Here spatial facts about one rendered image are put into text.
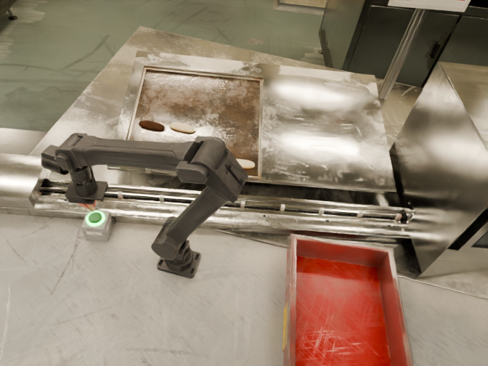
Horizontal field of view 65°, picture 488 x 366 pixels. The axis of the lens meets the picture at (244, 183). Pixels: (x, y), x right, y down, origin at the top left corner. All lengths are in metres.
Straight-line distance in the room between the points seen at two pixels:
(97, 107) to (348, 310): 1.27
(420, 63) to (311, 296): 2.24
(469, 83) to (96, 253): 1.26
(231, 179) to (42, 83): 2.76
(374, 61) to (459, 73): 1.66
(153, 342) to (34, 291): 0.38
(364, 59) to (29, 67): 2.61
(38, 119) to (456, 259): 2.70
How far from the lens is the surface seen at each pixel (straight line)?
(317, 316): 1.23
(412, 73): 3.17
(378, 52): 2.99
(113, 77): 1.95
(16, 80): 3.54
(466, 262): 1.37
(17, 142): 1.71
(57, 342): 1.21
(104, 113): 1.75
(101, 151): 0.96
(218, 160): 0.81
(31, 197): 1.39
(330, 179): 1.45
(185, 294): 1.21
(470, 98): 1.32
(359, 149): 1.57
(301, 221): 1.33
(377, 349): 1.25
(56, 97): 3.28
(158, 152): 0.86
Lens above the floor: 1.92
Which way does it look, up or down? 49 degrees down
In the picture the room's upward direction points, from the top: 9 degrees clockwise
